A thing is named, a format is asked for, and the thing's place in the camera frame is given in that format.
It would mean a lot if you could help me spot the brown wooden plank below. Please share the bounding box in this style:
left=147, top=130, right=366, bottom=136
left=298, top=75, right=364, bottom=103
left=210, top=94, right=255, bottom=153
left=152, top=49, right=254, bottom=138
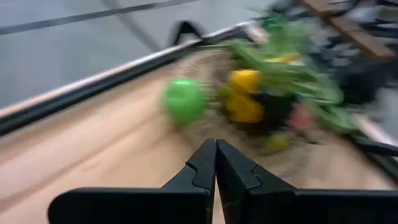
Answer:
left=298, top=0, right=396, bottom=60

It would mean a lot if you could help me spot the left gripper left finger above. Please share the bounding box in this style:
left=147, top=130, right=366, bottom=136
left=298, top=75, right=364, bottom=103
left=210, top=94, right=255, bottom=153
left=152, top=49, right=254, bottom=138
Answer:
left=48, top=138, right=217, bottom=224

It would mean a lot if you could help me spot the bright green apple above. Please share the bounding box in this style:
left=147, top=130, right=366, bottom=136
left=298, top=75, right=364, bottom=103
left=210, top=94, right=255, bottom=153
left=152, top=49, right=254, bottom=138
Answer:
left=160, top=77, right=208, bottom=125

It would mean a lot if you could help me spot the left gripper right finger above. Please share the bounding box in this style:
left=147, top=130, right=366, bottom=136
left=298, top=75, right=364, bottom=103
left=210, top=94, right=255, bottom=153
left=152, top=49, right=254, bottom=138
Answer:
left=216, top=139, right=398, bottom=224

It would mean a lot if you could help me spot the green leafy vegetable bunch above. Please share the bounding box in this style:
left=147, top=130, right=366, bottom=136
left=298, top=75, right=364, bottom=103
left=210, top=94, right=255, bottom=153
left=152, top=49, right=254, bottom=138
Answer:
left=231, top=40, right=358, bottom=134

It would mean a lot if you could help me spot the yellow lemon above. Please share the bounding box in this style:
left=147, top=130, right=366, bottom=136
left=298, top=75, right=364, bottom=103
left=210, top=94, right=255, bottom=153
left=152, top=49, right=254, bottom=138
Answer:
left=266, top=133, right=292, bottom=152

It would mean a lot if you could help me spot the pink peach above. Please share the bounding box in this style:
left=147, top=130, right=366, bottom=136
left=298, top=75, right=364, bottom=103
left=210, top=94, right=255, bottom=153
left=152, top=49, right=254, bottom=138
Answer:
left=287, top=104, right=317, bottom=131

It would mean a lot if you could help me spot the black wire basket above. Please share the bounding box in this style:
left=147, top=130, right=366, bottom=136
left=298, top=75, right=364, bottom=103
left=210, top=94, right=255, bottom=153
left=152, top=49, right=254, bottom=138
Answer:
left=214, top=37, right=361, bottom=153

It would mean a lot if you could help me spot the black grape bunch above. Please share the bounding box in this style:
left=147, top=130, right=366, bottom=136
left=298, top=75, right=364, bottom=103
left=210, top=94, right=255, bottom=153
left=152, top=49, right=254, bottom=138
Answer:
left=254, top=93, right=295, bottom=134

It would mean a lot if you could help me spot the yellow banana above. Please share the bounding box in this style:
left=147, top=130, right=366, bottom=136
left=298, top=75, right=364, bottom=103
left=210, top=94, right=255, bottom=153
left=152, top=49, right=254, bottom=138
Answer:
left=267, top=52, right=302, bottom=65

